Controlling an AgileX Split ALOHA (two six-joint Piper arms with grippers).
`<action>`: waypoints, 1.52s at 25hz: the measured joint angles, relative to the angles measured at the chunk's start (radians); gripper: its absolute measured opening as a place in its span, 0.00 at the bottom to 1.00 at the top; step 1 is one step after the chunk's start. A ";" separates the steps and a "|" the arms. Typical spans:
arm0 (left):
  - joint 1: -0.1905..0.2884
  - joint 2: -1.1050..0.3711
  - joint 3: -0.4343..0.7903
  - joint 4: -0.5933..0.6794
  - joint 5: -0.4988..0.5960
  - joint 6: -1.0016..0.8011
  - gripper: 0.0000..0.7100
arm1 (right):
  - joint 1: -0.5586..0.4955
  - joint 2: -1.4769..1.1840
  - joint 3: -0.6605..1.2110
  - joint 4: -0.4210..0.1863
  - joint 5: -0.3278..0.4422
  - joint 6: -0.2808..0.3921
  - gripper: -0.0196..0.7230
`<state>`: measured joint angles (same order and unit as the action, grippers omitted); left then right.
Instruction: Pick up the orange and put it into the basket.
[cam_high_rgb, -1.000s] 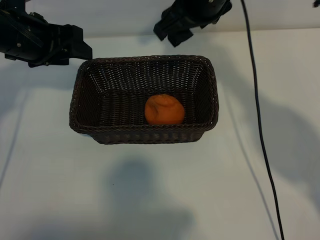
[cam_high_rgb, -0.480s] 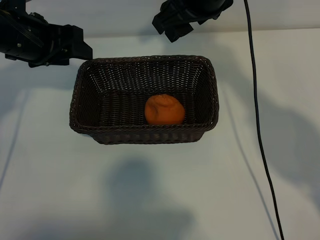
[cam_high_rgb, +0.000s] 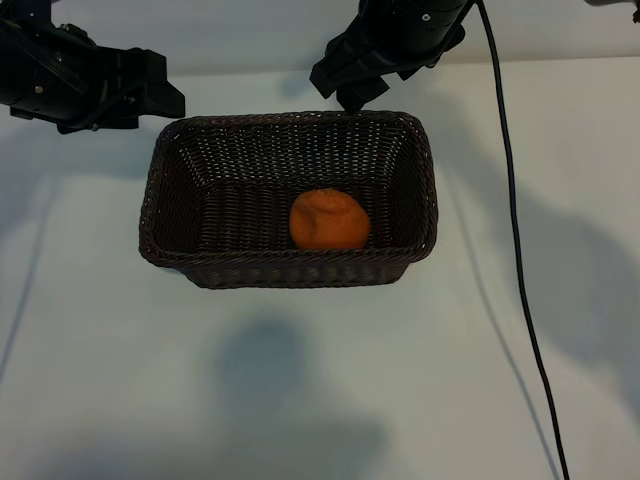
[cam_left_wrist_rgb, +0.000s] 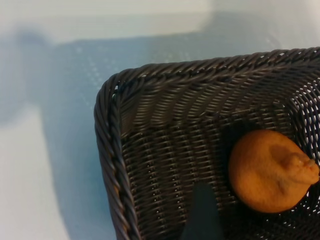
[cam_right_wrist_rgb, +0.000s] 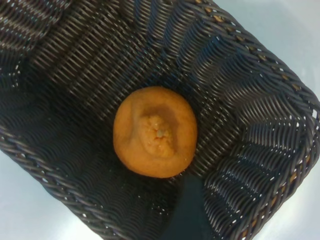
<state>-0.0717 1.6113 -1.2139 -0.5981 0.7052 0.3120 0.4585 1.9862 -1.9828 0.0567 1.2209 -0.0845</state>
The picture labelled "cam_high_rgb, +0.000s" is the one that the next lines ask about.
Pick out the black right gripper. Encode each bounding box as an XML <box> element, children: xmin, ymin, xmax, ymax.
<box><xmin>309</xmin><ymin>0</ymin><xmax>474</xmax><ymax>113</ymax></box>

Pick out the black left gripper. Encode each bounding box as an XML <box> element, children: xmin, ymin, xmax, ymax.
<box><xmin>0</xmin><ymin>19</ymin><xmax>187</xmax><ymax>135</ymax></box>

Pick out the orange fruit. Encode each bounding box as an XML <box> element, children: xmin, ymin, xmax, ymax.
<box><xmin>288</xmin><ymin>188</ymin><xmax>372</xmax><ymax>251</ymax></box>

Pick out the dark brown wicker basket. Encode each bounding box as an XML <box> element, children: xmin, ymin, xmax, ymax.
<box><xmin>138</xmin><ymin>109</ymin><xmax>440</xmax><ymax>290</ymax></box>

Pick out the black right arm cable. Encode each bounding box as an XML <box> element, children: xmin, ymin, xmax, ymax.
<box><xmin>472</xmin><ymin>0</ymin><xmax>572</xmax><ymax>480</ymax></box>

